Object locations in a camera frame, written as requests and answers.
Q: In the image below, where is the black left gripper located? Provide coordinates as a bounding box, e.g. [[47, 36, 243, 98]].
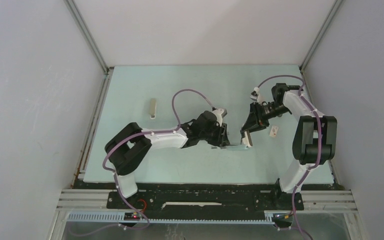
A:
[[199, 121, 230, 148]]

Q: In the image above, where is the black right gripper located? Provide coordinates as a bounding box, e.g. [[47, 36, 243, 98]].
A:
[[242, 101, 290, 134]]

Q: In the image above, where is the beige stapler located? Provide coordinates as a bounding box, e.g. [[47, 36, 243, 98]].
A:
[[148, 98, 157, 120]]

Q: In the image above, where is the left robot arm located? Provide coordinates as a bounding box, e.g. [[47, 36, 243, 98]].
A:
[[102, 108, 230, 208]]

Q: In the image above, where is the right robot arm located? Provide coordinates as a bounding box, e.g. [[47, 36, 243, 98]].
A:
[[240, 83, 338, 209]]

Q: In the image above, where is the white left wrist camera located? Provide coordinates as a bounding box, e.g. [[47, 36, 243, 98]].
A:
[[212, 108, 228, 126]]

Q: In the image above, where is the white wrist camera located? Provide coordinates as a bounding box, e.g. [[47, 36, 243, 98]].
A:
[[212, 108, 228, 126], [250, 87, 264, 105]]

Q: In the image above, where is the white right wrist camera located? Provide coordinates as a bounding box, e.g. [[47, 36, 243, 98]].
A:
[[250, 87, 264, 105]]

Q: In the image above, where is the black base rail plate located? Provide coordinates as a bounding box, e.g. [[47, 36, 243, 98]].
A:
[[106, 183, 304, 220]]

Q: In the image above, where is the grey cable duct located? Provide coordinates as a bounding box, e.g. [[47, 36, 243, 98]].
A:
[[65, 211, 274, 225]]

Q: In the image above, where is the aluminium frame rail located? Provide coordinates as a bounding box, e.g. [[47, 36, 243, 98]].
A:
[[63, 0, 110, 74]]

